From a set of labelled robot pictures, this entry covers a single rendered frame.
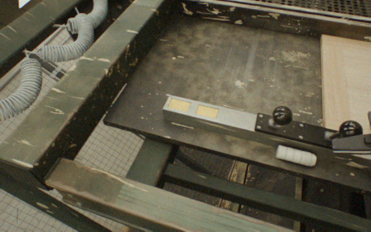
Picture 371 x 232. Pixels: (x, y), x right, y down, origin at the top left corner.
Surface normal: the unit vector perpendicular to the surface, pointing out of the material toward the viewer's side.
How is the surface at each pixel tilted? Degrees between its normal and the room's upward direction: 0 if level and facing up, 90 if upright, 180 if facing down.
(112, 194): 52
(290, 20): 90
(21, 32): 90
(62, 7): 90
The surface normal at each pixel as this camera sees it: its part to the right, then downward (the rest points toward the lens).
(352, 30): -0.31, 0.72
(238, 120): -0.02, -0.66
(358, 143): -0.53, -0.68
